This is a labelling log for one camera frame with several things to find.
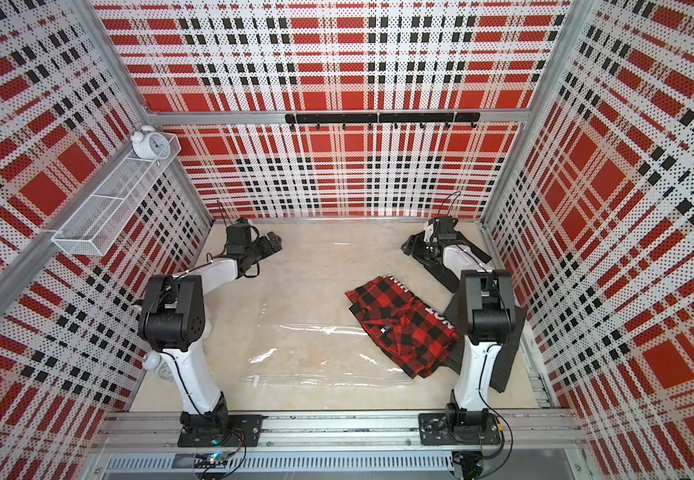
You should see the red black plaid shirt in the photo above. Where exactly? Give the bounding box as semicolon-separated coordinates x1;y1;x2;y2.
345;276;461;378

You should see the clear plastic vacuum bag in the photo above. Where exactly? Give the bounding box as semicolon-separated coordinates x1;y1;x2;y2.
244;241;411;388

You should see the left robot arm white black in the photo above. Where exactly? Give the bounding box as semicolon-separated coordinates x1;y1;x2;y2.
137;218;282;429

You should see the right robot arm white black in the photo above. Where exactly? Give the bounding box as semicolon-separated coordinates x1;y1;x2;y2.
409;216;515;427

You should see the black folded shirt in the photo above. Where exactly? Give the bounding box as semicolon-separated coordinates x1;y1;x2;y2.
401;232;493;293

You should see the white alarm clock on shelf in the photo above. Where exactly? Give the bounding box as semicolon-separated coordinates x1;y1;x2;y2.
131;125;171;160

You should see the white alarm clock on table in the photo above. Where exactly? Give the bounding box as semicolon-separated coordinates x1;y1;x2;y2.
143;351;173;382

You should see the black wall hook rail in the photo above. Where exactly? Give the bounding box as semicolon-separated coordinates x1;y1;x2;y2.
284;112;481;127

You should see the white wire mesh shelf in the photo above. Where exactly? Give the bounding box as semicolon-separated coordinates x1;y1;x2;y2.
52;132;181;257

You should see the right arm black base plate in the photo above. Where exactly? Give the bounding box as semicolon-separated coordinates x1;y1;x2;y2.
418;412;502;448

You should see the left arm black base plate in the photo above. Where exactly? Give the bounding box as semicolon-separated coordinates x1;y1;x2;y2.
177;412;264;448

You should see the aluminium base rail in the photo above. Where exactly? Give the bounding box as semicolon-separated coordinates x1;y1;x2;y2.
82;409;595;479

